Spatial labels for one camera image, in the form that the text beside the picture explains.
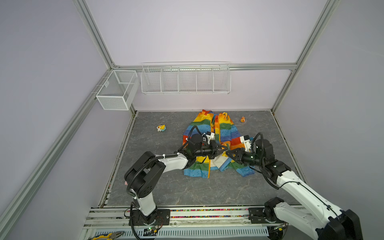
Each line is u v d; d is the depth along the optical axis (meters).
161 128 1.05
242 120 1.12
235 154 0.70
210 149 0.74
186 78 0.98
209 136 0.81
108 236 0.68
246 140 0.74
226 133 1.05
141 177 0.47
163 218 0.73
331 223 0.40
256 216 0.74
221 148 0.79
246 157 0.69
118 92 0.99
